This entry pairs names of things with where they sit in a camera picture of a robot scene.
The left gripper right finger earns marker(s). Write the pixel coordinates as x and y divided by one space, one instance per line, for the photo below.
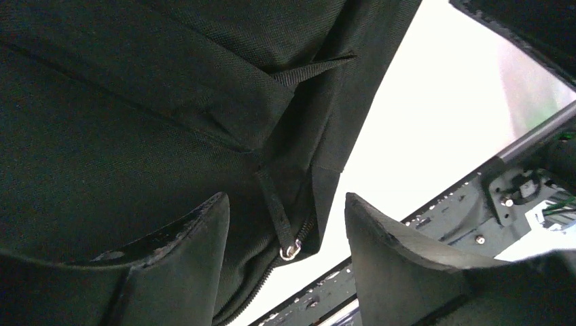
405 278

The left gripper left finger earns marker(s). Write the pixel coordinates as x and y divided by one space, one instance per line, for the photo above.
168 277

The black backpack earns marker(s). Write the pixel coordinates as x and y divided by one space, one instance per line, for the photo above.
121 117

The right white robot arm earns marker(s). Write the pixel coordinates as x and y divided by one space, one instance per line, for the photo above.
545 30

